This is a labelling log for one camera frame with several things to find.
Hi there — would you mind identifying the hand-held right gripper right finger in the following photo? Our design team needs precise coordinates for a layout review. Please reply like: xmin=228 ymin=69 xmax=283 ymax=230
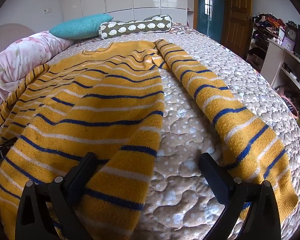
xmin=199 ymin=152 xmax=282 ymax=240

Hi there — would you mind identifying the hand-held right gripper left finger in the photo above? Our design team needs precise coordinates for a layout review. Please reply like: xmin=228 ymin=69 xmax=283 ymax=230
xmin=15 ymin=152 xmax=98 ymax=240

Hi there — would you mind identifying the yellow striped knit sweater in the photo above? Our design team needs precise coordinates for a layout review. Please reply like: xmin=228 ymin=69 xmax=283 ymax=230
xmin=0 ymin=39 xmax=300 ymax=240

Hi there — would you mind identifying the pile of colourful clothes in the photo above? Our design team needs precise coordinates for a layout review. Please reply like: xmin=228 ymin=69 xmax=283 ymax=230
xmin=252 ymin=12 xmax=287 ymax=28

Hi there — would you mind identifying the beige quilted bedspread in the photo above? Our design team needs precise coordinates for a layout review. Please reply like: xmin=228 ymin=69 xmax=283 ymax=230
xmin=0 ymin=22 xmax=300 ymax=240

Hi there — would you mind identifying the pink floral duvet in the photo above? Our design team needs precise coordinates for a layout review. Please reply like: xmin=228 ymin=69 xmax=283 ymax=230
xmin=0 ymin=31 xmax=75 ymax=117

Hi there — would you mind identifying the pink hoop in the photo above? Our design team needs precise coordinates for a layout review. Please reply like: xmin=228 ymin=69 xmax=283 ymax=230
xmin=277 ymin=86 xmax=300 ymax=120

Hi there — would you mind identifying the pale padded headboard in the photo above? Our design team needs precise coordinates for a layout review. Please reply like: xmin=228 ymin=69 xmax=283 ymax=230
xmin=0 ymin=23 xmax=35 ymax=52

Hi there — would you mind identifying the white shelf unit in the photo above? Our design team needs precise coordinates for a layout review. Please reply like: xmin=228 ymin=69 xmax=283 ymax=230
xmin=246 ymin=17 xmax=300 ymax=128

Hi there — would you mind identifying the teal pillow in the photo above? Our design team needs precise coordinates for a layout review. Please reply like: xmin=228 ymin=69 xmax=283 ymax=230
xmin=49 ymin=14 xmax=114 ymax=40

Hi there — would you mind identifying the diamond patterned fleece blanket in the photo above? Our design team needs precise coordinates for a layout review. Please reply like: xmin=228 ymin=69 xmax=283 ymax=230
xmin=171 ymin=22 xmax=210 ymax=37

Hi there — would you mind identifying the purple table clock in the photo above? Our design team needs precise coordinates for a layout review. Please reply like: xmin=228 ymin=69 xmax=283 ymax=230
xmin=281 ymin=37 xmax=296 ymax=53

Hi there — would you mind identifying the olive patterned bolster pillow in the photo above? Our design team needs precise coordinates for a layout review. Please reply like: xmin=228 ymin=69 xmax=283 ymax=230
xmin=99 ymin=14 xmax=173 ymax=40

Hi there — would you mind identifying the brown wooden door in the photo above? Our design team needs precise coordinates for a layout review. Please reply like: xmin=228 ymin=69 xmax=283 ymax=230
xmin=221 ymin=0 xmax=253 ymax=53

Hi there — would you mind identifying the brown mantel clock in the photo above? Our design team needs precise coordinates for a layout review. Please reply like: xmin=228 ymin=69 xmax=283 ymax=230
xmin=286 ymin=21 xmax=298 ymax=40

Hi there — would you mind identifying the teal glass door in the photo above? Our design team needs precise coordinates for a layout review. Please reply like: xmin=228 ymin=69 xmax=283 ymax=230
xmin=197 ymin=0 xmax=225 ymax=40

